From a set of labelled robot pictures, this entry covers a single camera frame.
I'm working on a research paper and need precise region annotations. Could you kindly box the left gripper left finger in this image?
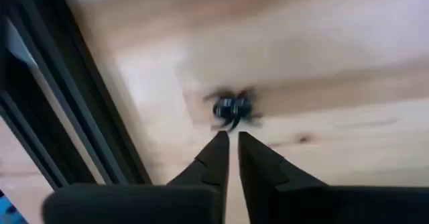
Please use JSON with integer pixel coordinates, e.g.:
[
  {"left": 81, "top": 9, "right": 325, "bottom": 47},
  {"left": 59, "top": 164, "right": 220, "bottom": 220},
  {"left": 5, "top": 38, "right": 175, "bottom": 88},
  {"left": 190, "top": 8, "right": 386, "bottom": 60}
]
[{"left": 42, "top": 131, "right": 231, "bottom": 224}]

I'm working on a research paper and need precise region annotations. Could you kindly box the black plastic spider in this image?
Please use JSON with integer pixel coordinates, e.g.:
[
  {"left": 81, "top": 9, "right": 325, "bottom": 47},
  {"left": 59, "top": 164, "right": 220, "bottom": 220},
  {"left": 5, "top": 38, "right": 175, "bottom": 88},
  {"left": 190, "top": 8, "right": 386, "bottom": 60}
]
[{"left": 203, "top": 87, "right": 265, "bottom": 133}]

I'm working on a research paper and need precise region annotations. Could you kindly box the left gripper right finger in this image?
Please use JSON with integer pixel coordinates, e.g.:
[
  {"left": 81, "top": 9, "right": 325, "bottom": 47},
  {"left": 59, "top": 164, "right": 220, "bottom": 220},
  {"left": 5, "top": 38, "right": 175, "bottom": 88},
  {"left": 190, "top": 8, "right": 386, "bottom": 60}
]
[{"left": 237, "top": 131, "right": 429, "bottom": 224}]

